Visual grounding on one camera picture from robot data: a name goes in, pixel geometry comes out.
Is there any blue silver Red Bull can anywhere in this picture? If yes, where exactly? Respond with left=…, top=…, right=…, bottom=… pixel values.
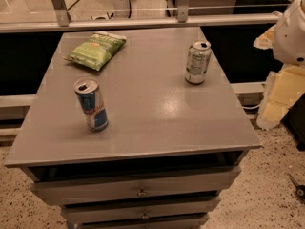
left=73, top=77, right=108, bottom=132

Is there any green 7up can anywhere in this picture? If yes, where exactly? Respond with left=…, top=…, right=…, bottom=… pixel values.
left=185, top=40, right=212, bottom=84

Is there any grey metal railing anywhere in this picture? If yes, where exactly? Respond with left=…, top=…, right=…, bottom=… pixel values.
left=0, top=0, right=293, bottom=33

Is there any green chip bag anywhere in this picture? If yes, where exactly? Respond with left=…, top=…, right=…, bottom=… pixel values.
left=65, top=31, right=127, bottom=71

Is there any grey drawer cabinet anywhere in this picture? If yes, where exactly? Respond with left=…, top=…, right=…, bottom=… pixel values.
left=4, top=27, right=263, bottom=229

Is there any black object on floor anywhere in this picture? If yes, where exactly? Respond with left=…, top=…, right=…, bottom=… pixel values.
left=289, top=175, right=305, bottom=199

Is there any bottom grey drawer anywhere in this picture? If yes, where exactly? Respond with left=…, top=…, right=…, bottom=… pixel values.
left=77, top=213, right=209, bottom=229

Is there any grey drawer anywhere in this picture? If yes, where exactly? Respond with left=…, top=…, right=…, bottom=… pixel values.
left=30, top=166, right=241, bottom=205
left=77, top=213, right=209, bottom=229
left=62, top=197, right=220, bottom=224

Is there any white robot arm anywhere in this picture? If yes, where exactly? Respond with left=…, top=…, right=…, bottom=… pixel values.
left=273, top=0, right=305, bottom=66

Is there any middle grey drawer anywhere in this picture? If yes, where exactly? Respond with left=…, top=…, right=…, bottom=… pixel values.
left=62, top=197, right=220, bottom=224

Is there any top grey drawer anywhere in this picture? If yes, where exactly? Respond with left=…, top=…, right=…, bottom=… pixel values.
left=30, top=166, right=241, bottom=205

